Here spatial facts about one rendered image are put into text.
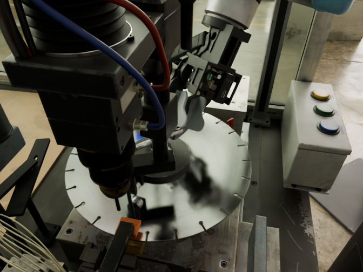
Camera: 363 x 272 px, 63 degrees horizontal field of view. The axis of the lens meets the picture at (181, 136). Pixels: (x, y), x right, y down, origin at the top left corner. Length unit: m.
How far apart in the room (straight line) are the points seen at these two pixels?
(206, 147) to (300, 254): 0.30
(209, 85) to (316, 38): 0.47
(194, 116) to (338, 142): 0.35
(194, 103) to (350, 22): 3.38
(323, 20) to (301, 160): 0.36
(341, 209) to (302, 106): 1.07
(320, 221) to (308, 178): 0.98
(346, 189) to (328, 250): 0.42
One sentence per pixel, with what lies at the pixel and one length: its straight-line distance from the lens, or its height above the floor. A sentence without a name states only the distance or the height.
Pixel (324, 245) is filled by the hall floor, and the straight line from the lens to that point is 1.67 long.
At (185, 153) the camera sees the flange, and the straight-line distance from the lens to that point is 0.53.
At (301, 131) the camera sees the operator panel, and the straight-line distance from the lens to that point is 0.73.
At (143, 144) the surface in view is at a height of 1.00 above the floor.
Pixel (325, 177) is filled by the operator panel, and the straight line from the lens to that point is 0.78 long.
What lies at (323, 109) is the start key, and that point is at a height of 0.91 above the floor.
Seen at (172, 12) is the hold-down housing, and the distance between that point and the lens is 0.31.
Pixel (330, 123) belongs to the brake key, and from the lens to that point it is 0.76.
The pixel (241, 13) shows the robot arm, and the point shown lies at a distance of 0.47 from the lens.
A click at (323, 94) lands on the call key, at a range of 0.87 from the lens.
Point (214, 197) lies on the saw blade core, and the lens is 0.48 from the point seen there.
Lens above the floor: 1.33
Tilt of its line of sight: 41 degrees down
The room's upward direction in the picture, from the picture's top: straight up
